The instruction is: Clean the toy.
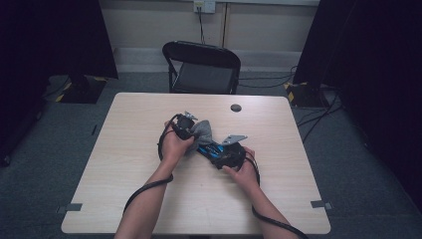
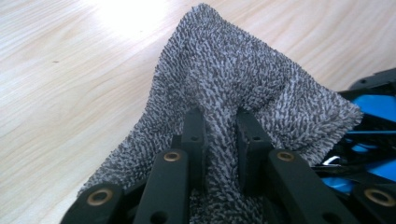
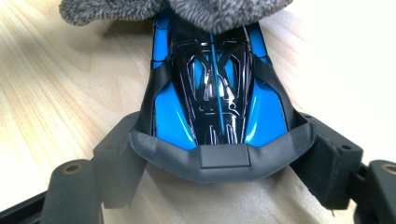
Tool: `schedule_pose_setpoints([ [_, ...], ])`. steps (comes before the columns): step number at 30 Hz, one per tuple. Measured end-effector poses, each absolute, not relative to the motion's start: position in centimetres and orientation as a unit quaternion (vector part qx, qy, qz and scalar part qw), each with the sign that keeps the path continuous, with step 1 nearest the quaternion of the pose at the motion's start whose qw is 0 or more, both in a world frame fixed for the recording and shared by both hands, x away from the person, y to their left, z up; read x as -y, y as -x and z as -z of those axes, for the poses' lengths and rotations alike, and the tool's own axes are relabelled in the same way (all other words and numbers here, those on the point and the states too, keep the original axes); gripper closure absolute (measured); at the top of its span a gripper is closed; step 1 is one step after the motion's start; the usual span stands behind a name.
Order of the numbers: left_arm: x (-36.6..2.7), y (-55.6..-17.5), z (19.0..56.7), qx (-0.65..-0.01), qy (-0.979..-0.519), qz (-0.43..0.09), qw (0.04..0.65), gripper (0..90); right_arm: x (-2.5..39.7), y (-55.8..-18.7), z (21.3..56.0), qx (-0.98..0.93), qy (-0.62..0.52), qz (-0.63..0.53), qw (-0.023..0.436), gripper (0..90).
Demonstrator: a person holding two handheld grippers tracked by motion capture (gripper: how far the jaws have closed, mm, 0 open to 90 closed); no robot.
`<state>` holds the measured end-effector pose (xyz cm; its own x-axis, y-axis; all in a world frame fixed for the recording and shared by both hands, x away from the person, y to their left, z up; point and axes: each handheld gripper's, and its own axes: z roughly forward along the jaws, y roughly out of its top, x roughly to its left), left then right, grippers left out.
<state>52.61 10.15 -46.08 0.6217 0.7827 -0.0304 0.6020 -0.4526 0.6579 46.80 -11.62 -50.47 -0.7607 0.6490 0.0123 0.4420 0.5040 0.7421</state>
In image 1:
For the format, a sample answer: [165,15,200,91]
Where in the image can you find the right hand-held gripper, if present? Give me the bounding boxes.
[212,133,249,170]

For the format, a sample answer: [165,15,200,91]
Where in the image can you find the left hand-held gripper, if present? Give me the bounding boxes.
[172,111,199,140]

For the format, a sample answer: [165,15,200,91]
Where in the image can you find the grey cloth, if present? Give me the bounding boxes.
[185,119,216,154]

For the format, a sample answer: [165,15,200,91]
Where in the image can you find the blue toy car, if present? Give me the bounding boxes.
[196,142,231,164]

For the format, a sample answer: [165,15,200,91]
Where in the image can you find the person's right hand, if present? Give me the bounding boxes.
[222,146,261,192]

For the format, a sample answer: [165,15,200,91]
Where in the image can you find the person's left hand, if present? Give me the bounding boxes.
[160,120,197,167]

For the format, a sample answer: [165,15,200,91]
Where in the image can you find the black folding chair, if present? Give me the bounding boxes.
[161,40,243,96]

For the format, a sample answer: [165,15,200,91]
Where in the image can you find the black stand base yellow stripes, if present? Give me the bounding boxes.
[283,81,330,110]
[55,74,108,105]

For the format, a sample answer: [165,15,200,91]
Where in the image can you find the grey tape strip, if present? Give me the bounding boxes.
[56,202,84,215]
[310,199,334,211]

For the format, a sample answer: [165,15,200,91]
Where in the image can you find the black curtain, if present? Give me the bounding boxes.
[293,0,422,213]
[0,0,119,167]

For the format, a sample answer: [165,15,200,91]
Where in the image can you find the right hand-held gripper black cable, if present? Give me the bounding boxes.
[243,154,311,239]

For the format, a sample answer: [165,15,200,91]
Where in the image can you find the hand-held gripper black cable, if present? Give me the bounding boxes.
[243,154,311,239]
[122,113,183,215]

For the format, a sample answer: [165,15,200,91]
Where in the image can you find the left hand-held gripper black cable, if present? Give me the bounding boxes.
[122,113,183,215]

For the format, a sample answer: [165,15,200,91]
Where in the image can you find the black floor cables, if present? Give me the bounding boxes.
[237,65,299,90]
[296,87,345,144]

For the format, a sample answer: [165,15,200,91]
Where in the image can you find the black wall socket cable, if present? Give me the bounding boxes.
[197,6,207,45]

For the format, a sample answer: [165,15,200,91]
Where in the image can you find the white wall socket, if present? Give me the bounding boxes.
[193,0,217,15]

